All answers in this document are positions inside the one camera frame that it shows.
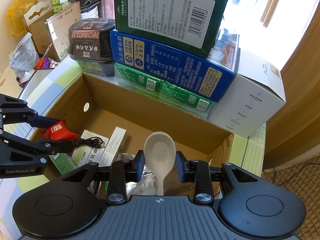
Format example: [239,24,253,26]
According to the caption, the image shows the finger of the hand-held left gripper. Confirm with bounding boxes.
[0,129,74,166]
[0,94,64,131]

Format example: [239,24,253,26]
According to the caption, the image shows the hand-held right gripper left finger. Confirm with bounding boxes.
[61,150,146,205]

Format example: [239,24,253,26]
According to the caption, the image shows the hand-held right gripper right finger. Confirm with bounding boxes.
[175,151,265,205]

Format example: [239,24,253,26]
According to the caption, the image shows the red snack packet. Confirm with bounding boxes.
[41,119,81,141]

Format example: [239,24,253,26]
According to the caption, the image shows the silver foil pouch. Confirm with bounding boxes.
[116,152,161,197]

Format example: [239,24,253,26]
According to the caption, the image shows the black cable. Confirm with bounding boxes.
[72,136,107,149]

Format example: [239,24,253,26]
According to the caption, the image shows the beige plastic spoon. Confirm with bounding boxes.
[144,132,176,196]

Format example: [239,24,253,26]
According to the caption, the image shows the narrow white medicine box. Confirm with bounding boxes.
[102,127,128,167]

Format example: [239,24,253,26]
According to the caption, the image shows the large white green medicine box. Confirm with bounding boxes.
[71,129,112,168]

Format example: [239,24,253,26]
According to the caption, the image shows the brown cardboard box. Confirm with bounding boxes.
[19,72,234,201]

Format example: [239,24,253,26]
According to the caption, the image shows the plaid cloth-covered desktop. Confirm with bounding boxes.
[0,62,267,220]

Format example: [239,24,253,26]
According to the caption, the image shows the crumpled clear plastic bag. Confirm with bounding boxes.
[9,32,41,79]

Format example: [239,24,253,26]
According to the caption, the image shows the green wrapped package bundle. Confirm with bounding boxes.
[114,62,216,121]

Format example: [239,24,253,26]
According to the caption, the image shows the dark brown snack box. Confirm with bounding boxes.
[67,18,116,78]

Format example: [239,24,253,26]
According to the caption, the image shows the white carton box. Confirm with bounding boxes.
[208,47,287,138]

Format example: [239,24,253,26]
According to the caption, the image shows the printed cardboard carton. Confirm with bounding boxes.
[46,1,82,62]

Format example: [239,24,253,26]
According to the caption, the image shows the blue milk carton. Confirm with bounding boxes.
[110,29,241,103]

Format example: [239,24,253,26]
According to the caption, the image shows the yellow plastic bag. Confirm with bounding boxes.
[6,0,38,38]

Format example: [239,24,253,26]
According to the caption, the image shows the quilted brown chair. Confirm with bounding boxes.
[261,152,320,231]

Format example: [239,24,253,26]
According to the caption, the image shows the white paper bag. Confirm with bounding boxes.
[74,0,101,19]

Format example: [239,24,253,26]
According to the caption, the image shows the green tissue packs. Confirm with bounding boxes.
[50,0,74,14]

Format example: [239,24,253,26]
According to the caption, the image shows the tan curtain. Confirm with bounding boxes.
[264,12,320,156]

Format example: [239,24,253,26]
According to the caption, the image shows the dark green carton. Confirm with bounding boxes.
[114,0,229,59]

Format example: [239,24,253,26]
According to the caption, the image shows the red-handled scissors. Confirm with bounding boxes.
[36,44,53,69]

